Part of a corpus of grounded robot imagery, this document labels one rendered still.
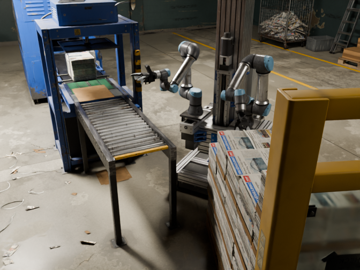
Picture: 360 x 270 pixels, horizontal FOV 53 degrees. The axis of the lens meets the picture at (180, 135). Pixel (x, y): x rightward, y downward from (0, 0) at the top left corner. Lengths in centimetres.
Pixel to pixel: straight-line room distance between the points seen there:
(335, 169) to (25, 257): 268
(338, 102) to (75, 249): 264
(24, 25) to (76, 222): 347
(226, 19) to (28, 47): 363
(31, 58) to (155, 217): 361
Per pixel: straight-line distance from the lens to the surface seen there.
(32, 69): 613
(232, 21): 321
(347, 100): 88
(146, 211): 345
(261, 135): 247
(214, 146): 278
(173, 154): 285
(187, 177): 355
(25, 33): 602
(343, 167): 100
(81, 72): 458
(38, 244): 333
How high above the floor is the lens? 212
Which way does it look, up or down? 26 degrees down
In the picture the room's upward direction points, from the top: straight up
